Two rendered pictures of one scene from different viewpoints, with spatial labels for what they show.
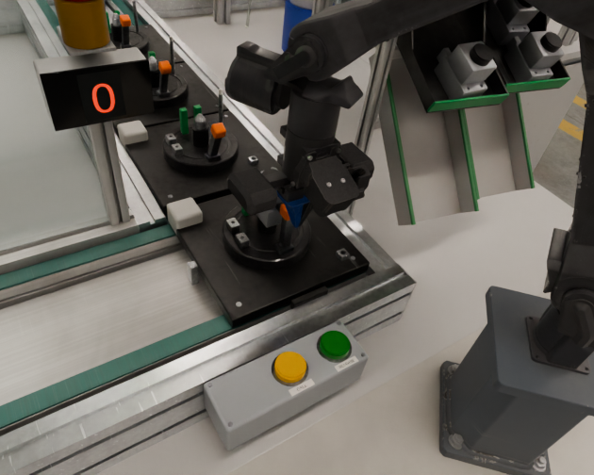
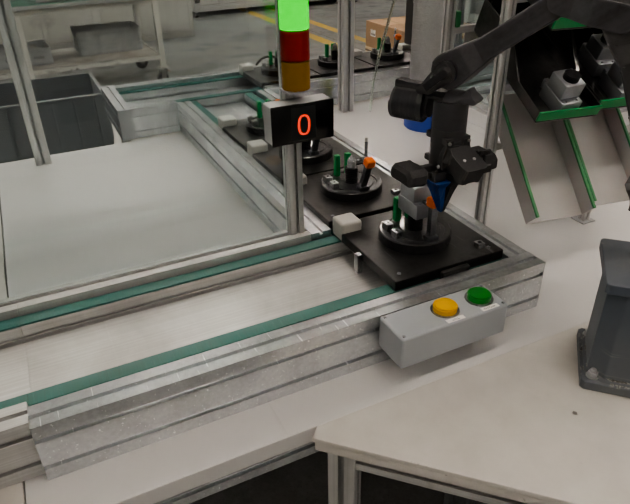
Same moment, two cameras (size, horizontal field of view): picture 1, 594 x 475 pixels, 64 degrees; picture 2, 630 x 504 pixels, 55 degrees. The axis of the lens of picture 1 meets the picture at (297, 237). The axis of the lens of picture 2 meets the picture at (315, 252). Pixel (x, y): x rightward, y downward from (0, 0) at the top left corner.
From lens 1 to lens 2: 0.51 m
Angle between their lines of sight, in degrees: 17
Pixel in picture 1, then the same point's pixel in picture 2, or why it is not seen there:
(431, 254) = (563, 264)
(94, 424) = (307, 335)
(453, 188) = (571, 194)
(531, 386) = not seen: outside the picture
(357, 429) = (505, 371)
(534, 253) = not seen: outside the picture
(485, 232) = not seen: hidden behind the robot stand
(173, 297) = (342, 282)
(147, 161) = (310, 196)
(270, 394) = (431, 322)
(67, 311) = (265, 290)
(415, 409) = (555, 361)
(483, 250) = not seen: hidden behind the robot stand
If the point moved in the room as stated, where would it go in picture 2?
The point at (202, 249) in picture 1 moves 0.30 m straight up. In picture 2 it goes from (364, 244) to (368, 89)
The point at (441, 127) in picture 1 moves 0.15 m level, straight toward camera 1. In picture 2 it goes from (555, 146) to (541, 172)
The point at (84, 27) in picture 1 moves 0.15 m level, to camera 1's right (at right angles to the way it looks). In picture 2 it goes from (299, 77) to (387, 81)
